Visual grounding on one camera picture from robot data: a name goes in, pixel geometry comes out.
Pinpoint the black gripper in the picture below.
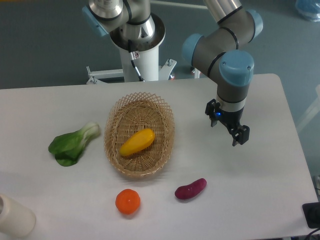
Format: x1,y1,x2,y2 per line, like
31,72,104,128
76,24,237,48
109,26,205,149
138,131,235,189
205,99,250,147

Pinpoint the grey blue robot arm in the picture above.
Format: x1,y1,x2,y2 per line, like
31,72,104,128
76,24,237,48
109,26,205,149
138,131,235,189
82,0,263,145

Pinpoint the yellow mango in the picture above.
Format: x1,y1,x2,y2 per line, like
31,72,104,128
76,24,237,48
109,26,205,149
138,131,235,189
119,128,156,157

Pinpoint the woven wicker basket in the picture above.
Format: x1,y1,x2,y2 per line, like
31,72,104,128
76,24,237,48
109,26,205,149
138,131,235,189
104,92,175,178

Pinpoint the purple sweet potato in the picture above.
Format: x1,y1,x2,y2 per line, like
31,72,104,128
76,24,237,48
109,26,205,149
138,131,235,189
174,178,207,200

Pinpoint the black device at edge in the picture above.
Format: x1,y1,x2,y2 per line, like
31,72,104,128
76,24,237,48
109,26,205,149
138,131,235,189
302,202,320,229

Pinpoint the orange tangerine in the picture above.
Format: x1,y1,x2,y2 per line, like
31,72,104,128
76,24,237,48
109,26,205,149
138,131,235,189
115,189,141,215

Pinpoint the blue object top right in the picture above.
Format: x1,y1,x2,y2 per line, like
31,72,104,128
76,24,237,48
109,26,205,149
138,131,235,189
295,0,320,22

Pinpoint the green bok choy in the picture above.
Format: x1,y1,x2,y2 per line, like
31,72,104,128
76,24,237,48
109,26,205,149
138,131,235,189
48,122,101,167

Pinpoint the cream cylindrical container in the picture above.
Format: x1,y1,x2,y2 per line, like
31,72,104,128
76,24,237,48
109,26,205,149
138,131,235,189
0,193,36,238

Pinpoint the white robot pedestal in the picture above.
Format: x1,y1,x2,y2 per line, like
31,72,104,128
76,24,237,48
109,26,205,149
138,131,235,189
86,13,177,85

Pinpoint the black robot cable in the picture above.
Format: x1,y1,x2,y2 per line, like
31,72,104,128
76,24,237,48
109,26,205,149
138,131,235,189
127,39,145,82

